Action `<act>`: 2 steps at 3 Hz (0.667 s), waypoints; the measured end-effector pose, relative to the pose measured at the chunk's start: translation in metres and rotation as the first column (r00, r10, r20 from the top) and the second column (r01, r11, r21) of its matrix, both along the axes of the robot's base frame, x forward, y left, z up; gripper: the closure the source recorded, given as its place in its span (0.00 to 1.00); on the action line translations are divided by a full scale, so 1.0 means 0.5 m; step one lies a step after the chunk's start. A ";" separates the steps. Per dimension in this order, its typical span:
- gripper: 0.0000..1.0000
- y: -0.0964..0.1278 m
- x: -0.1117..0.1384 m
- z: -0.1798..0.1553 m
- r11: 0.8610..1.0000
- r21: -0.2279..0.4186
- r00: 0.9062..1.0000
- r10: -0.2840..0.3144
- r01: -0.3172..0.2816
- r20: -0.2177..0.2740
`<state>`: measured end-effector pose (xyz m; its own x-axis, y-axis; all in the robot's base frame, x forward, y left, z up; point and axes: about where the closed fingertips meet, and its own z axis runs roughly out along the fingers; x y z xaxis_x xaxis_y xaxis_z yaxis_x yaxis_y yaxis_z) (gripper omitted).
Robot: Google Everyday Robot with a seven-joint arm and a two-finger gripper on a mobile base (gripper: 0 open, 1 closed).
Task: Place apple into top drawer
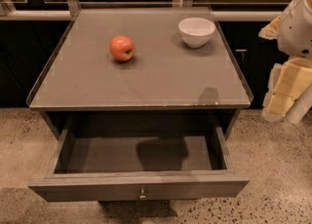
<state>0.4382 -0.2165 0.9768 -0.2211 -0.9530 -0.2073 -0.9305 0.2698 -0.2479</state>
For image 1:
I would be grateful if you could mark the white pole leg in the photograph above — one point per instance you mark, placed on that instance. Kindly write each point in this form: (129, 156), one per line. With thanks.
(301, 106)

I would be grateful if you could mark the grey cabinet with glass top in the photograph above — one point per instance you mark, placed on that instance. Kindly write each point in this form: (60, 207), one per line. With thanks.
(163, 74)

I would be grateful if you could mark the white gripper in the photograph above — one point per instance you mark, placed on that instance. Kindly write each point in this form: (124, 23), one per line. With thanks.
(297, 28)

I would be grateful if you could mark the white ceramic bowl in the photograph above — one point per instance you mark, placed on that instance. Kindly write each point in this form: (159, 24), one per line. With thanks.
(196, 32)

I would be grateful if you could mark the red apple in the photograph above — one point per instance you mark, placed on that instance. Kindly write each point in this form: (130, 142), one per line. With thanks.
(122, 48)

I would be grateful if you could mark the open grey top drawer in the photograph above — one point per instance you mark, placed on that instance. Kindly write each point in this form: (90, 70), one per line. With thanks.
(113, 166)

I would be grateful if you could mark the metal drawer knob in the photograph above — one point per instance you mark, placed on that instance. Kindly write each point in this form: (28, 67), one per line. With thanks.
(142, 195)

